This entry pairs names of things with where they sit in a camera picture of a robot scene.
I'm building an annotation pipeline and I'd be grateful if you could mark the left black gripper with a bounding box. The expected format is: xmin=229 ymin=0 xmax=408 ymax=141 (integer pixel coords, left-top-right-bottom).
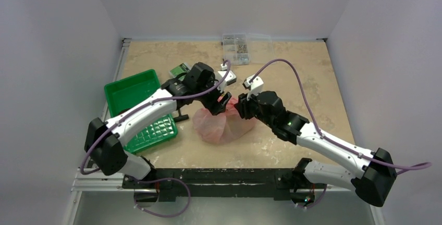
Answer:
xmin=195 ymin=74 xmax=230 ymax=115

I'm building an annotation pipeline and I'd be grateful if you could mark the pink plastic bag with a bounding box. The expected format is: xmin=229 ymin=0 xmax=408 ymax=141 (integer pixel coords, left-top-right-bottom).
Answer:
xmin=192 ymin=97 xmax=257 ymax=145

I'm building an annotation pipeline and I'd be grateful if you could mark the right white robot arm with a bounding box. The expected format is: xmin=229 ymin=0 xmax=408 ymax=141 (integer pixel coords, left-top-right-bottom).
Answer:
xmin=235 ymin=91 xmax=397 ymax=207

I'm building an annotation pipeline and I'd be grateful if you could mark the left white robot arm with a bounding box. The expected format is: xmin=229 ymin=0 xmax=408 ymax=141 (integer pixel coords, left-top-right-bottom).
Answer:
xmin=84 ymin=60 xmax=231 ymax=188

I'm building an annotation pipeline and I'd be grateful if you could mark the green labelled small box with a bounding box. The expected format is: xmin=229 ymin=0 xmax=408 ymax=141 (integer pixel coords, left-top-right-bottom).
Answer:
xmin=169 ymin=62 xmax=192 ymax=79

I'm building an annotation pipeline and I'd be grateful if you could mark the clear screw organizer box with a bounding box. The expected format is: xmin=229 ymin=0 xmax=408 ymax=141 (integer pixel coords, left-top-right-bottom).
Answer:
xmin=221 ymin=33 xmax=275 ymax=65

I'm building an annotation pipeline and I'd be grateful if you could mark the green plastic tray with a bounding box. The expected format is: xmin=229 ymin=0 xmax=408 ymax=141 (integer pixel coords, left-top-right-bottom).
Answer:
xmin=104 ymin=69 xmax=178 ymax=154

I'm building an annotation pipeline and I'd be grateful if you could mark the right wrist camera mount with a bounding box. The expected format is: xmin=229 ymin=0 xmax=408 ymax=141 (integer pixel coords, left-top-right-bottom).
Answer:
xmin=243 ymin=74 xmax=264 ymax=100

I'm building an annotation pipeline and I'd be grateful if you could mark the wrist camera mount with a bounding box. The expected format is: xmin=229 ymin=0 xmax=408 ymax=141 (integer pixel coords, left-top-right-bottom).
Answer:
xmin=215 ymin=60 xmax=237 ymax=92
xmin=243 ymin=74 xmax=264 ymax=100

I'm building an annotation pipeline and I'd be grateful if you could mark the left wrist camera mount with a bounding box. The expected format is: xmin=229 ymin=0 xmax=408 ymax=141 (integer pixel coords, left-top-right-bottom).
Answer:
xmin=215 ymin=60 xmax=237 ymax=92

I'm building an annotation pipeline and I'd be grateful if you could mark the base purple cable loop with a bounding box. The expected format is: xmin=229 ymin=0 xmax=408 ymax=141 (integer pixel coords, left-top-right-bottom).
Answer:
xmin=133 ymin=176 xmax=193 ymax=218

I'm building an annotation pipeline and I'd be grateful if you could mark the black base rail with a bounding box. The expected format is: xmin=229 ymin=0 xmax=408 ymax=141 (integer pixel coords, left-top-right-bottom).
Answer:
xmin=122 ymin=168 xmax=315 ymax=205

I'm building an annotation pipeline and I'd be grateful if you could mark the aluminium frame rail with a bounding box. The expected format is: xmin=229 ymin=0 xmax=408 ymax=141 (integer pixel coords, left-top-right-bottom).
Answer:
xmin=71 ymin=38 xmax=132 ymax=192

